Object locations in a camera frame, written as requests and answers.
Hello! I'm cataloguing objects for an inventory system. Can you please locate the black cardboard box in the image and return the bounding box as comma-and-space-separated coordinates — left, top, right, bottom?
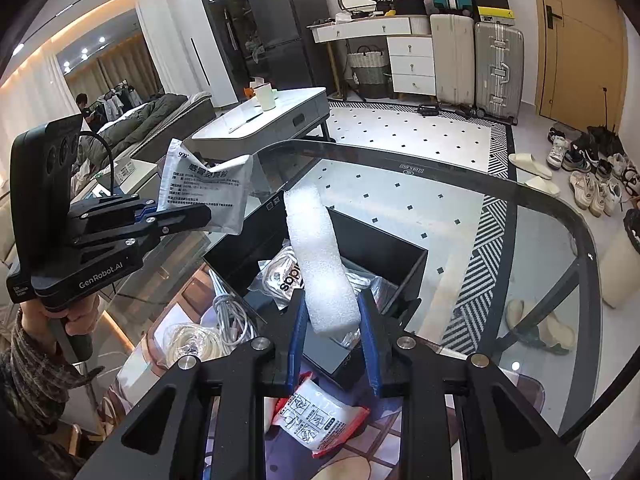
202, 194, 429, 392

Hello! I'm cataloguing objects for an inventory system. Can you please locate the white printed medicine packet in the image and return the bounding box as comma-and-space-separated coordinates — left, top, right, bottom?
157, 137, 252, 235

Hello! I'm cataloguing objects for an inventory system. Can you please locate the black floor tool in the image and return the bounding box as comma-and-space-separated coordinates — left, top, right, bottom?
417, 102, 476, 118

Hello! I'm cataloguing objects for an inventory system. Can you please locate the cream slipper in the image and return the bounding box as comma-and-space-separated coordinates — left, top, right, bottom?
525, 175, 562, 197
509, 152, 553, 181

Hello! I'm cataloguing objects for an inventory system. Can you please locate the white packet with red edge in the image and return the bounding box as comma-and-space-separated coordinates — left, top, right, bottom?
272, 372, 371, 458

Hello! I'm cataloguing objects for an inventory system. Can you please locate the cream trash bin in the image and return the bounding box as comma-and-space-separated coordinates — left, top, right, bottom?
597, 207, 640, 308

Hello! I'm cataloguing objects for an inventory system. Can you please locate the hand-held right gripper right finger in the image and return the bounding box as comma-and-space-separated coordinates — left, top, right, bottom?
357, 290, 598, 480

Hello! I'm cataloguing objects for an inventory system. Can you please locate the clear bag of white socks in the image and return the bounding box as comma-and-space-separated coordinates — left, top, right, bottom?
257, 247, 308, 311

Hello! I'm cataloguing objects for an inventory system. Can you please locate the clothes rack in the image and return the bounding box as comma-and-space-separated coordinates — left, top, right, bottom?
97, 87, 138, 121

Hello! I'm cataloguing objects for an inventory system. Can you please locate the printed cartoon mat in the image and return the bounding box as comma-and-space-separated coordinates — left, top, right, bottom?
115, 260, 546, 480

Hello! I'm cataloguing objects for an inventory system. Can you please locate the wooden door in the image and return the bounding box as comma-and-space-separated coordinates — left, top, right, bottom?
529, 0, 628, 133

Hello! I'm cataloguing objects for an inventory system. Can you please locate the pile of sneakers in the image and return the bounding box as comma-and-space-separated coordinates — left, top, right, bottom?
546, 122, 640, 218

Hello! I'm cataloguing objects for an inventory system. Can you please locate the glossy black wardrobe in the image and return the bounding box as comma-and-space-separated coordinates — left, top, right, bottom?
172, 0, 251, 108

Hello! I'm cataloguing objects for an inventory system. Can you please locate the tan slipper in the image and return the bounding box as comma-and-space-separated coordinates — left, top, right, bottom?
505, 299, 576, 356

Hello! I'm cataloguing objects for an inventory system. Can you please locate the black and white rug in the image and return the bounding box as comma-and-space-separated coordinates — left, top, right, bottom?
325, 102, 516, 356

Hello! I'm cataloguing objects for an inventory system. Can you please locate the person's left hand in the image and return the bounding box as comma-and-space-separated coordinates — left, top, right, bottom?
17, 305, 101, 343

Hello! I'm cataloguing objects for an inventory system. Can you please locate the white dressing table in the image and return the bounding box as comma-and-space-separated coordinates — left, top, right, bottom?
310, 15, 436, 100

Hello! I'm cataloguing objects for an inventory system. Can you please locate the white cable bundle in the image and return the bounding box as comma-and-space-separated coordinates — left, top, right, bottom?
207, 267, 261, 356

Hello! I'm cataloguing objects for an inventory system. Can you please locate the white foam block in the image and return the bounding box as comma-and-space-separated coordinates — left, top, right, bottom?
283, 182, 362, 338

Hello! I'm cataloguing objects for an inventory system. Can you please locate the bed with grey duvet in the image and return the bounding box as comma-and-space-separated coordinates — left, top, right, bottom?
75, 91, 216, 161

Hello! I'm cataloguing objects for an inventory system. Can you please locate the woven laundry basket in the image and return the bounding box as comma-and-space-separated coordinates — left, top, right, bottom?
347, 45, 391, 98

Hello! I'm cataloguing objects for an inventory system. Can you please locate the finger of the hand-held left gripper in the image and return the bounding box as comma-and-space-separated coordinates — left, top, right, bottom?
67, 193, 158, 231
75, 203, 213, 256

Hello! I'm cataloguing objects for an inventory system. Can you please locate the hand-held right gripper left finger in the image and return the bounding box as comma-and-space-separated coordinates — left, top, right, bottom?
75, 289, 308, 480

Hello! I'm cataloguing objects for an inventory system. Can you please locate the dark grey fridge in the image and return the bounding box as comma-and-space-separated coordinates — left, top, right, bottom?
244, 0, 331, 101

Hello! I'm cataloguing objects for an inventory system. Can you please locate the white cup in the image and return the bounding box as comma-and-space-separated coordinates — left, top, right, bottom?
254, 84, 277, 111

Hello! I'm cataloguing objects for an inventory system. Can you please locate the beige suitcase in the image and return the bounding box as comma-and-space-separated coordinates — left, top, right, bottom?
430, 12, 478, 107

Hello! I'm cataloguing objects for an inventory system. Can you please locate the person's left forearm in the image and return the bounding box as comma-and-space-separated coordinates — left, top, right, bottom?
0, 310, 86, 480

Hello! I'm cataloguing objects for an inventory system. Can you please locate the yellow and black shoe box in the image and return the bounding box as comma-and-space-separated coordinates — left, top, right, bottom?
475, 6, 513, 25

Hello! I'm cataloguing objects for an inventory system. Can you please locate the silver suitcase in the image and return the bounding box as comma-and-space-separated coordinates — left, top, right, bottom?
472, 21, 525, 121

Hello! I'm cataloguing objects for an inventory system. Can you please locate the white coffee table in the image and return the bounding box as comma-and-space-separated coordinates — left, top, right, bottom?
190, 86, 331, 161

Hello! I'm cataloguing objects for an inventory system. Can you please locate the black umbrella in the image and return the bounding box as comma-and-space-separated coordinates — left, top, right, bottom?
587, 87, 626, 143

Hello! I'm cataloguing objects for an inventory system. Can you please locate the small white printed box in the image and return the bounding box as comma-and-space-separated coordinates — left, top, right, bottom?
112, 155, 138, 186

